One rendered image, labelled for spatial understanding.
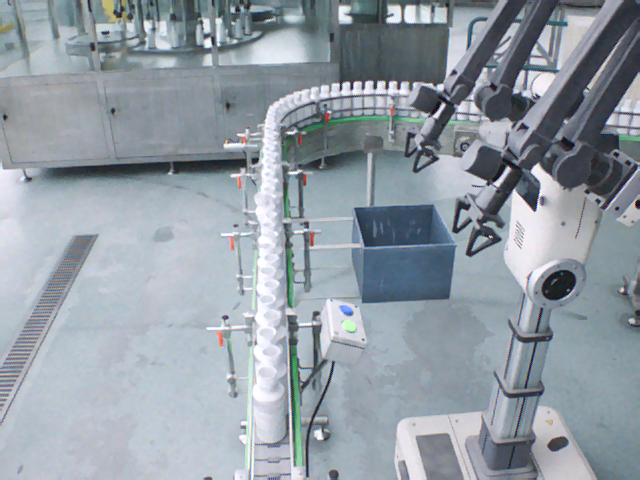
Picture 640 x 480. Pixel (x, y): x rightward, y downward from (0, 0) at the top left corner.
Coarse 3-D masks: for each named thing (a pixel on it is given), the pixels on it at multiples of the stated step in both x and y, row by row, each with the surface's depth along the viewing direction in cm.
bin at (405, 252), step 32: (352, 224) 216; (384, 224) 223; (416, 224) 223; (352, 256) 226; (384, 256) 194; (416, 256) 195; (448, 256) 195; (384, 288) 200; (416, 288) 201; (448, 288) 202
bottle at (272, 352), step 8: (264, 352) 115; (272, 352) 116; (280, 352) 115; (264, 360) 113; (272, 360) 113; (280, 360) 114; (280, 368) 115; (280, 376) 114; (288, 384) 118; (288, 392) 118; (288, 400) 119; (288, 408) 120
